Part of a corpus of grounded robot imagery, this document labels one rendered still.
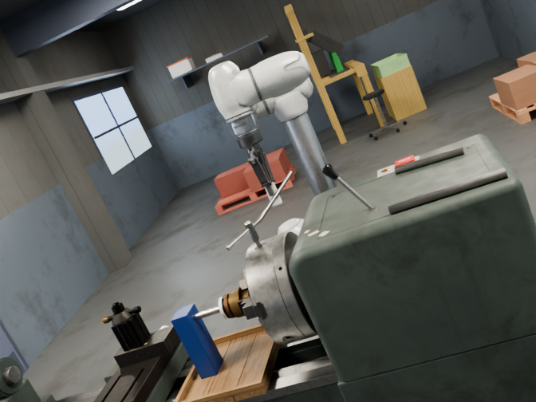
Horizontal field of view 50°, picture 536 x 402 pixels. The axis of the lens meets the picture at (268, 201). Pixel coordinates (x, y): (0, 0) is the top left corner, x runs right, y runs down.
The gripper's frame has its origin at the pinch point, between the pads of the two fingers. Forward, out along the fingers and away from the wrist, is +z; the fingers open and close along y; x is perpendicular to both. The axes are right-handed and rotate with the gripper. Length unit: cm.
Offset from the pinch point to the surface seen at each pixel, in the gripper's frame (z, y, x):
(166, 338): 33, 4, -53
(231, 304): 24.9, 12.8, -21.7
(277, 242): 11.2, 13.0, -0.4
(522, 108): 92, -473, 140
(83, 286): 101, -403, -381
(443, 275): 27, 31, 41
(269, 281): 18.3, 22.3, -3.9
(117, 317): 21, 5, -66
